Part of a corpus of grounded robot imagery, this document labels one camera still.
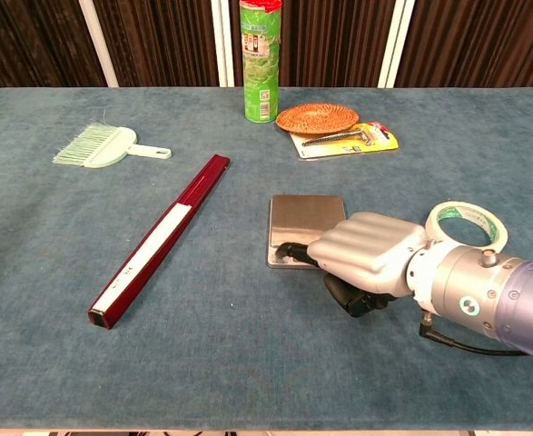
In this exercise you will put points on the mint green hand brush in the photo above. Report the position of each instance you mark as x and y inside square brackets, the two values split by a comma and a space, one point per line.
[107, 146]

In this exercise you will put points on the long dark red box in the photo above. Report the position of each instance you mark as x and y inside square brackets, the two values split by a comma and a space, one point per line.
[157, 243]

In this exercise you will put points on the blue table cloth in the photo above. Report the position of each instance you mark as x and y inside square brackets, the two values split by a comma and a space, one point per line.
[202, 363]

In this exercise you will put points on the silver safety razor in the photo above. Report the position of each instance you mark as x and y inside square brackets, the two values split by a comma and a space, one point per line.
[338, 135]

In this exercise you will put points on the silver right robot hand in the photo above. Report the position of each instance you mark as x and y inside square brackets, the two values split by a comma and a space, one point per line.
[370, 250]

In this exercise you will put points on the yellow razor blister package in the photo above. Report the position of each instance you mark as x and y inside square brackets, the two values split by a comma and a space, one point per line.
[384, 143]

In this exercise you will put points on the green cylindrical snack can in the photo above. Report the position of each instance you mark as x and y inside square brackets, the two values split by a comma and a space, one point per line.
[260, 68]

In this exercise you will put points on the silver digital kitchen scale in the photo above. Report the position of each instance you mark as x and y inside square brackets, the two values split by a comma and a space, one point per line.
[302, 218]

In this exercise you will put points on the white tape roll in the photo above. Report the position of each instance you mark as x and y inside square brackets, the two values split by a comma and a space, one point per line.
[434, 222]

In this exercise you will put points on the woven rattan coaster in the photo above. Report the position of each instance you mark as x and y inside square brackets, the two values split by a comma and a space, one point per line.
[317, 118]

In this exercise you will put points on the white vertical frame post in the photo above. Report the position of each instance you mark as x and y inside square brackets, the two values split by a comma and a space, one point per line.
[100, 43]
[395, 43]
[223, 43]

